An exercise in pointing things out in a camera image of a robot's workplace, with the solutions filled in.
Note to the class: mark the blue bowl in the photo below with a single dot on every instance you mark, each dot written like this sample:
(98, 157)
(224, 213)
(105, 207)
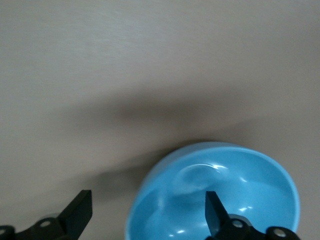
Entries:
(175, 200)

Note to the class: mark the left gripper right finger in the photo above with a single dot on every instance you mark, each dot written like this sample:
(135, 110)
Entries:
(215, 215)

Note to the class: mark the brown table mat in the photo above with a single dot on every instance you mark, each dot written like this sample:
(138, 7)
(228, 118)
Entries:
(125, 62)

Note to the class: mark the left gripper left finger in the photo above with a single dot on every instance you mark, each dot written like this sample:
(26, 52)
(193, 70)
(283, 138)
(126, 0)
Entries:
(75, 215)

